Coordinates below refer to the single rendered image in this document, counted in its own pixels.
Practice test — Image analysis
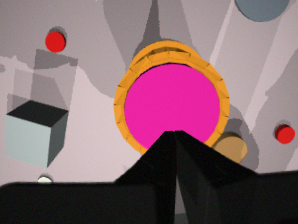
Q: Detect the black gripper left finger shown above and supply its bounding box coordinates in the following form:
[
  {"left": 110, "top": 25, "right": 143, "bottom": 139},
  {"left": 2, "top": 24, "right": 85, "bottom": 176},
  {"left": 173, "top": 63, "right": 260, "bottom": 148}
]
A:
[{"left": 0, "top": 131, "right": 177, "bottom": 224}]

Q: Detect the tan round disc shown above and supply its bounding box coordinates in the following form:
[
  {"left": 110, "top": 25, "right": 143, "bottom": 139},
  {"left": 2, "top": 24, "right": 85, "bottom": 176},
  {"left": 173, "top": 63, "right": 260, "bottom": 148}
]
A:
[{"left": 211, "top": 132, "right": 247, "bottom": 164}]

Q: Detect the small white disc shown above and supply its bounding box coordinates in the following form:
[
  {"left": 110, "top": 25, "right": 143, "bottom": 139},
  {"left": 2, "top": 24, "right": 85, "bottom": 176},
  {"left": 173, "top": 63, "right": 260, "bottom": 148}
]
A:
[{"left": 38, "top": 176, "right": 53, "bottom": 182}]

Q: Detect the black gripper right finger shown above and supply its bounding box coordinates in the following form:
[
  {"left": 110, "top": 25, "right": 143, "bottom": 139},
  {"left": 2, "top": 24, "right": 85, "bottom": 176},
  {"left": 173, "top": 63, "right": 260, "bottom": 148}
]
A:
[{"left": 174, "top": 130, "right": 298, "bottom": 224}]

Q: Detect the red disc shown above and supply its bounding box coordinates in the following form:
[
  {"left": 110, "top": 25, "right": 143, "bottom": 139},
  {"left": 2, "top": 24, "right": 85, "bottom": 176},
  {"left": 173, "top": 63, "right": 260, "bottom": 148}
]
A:
[
  {"left": 45, "top": 32, "right": 66, "bottom": 53},
  {"left": 275, "top": 125, "right": 295, "bottom": 144}
]

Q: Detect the dark grey flat disc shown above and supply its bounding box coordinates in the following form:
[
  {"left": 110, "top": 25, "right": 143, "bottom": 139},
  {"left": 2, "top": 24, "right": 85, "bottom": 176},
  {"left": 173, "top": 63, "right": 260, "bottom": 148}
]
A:
[{"left": 235, "top": 0, "right": 290, "bottom": 22}]

